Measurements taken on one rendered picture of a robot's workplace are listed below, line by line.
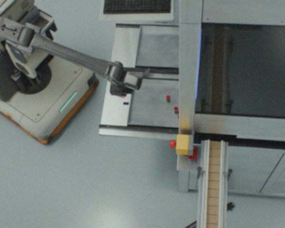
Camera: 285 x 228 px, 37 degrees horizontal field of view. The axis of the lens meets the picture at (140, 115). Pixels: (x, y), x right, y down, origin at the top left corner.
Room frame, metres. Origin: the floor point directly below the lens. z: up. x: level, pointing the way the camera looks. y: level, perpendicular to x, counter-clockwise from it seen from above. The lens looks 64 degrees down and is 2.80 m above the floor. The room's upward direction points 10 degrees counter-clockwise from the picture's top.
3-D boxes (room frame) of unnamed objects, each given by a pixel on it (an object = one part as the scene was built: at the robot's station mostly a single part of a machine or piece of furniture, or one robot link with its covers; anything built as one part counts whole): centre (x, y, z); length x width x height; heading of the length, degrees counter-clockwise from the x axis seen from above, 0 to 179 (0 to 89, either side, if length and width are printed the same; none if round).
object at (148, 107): (0.98, -0.12, 0.90); 0.34 x 0.26 x 0.04; 74
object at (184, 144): (0.70, -0.17, 1.00); 0.08 x 0.07 x 0.07; 74
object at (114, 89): (0.96, 0.06, 1.19); 0.10 x 0.07 x 0.07; 74
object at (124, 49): (1.16, -0.10, 0.87); 0.70 x 0.48 x 0.02; 164
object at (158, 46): (1.30, -0.22, 0.90); 0.34 x 0.26 x 0.04; 74
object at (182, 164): (0.68, -0.21, 0.87); 0.14 x 0.13 x 0.02; 74
